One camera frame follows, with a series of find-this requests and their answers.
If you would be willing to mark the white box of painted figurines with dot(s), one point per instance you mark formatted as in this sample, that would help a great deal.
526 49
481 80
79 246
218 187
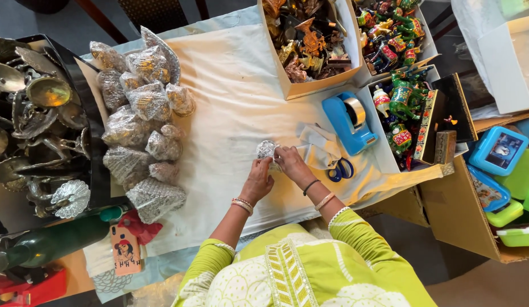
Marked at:
390 34

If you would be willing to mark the person's right hand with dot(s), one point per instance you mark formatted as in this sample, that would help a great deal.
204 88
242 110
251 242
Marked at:
295 166

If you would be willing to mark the phone in orange case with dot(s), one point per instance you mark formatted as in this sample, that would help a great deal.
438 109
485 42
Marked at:
126 251

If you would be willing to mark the black wrist thread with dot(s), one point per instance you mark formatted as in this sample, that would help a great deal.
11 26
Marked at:
310 186

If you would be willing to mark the person's green patterned clothing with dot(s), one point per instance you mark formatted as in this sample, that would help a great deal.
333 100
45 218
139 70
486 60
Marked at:
298 268

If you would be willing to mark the cardboard carton of lunch boxes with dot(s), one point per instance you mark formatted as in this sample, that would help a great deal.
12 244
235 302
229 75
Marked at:
460 213

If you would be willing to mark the dark wooden chair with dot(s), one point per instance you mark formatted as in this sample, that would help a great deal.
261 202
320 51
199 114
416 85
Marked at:
153 12

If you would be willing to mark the red crumpled bag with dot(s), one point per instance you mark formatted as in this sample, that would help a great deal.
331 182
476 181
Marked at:
140 228

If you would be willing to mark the black painted box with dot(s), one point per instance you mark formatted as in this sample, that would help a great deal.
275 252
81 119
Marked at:
454 106

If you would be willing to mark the white box of painted camels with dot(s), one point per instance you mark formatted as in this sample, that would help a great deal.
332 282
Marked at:
401 106

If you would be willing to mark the person's right fingers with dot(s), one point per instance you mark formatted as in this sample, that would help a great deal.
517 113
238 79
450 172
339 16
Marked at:
280 154

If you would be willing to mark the folded white plastic bags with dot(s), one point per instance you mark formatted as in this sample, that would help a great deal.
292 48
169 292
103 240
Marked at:
322 147

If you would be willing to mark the pile of bubble-wrapped packages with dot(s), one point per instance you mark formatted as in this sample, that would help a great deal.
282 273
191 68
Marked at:
138 111

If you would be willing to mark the carton of brass figurines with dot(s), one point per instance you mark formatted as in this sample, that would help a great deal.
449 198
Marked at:
311 42

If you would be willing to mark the white table cloth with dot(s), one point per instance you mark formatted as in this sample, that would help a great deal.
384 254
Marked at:
230 102

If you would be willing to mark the clear bubble wrap sheet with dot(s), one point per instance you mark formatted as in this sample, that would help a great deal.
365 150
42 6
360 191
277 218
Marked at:
158 292

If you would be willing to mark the small bubble-wrapped ornament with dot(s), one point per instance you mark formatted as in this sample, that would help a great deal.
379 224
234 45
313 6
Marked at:
265 149

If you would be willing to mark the small ornate brown box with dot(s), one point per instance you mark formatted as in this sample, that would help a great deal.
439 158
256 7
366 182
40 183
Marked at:
445 147

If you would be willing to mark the green glass bottle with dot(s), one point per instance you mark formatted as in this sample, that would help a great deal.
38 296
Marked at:
55 241

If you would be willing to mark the black box of silver ornaments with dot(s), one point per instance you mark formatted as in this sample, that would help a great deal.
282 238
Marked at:
38 119

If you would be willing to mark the clear plastic sheet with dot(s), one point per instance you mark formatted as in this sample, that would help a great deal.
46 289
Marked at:
469 25

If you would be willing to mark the red plastic object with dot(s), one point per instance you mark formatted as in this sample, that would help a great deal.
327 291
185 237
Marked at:
34 290

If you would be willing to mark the bangles on wrist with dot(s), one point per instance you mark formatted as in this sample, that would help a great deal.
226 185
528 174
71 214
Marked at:
242 205
325 201

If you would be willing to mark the large white cardboard box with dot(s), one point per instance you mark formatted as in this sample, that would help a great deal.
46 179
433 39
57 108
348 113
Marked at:
512 64

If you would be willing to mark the blue tape dispenser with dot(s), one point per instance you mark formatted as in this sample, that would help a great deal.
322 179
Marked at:
341 123

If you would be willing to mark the person's left hand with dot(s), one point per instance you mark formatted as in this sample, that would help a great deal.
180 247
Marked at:
257 183

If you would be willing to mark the bangles on left wrist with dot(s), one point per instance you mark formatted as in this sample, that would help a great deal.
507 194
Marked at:
242 205

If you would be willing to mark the long floral decorated box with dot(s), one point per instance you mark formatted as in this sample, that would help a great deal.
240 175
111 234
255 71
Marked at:
427 128

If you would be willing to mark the bangles on right wrist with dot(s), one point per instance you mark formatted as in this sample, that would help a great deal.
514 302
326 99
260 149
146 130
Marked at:
325 201

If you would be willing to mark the person's left fingers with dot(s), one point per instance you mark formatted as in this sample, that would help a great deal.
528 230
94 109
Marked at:
268 164

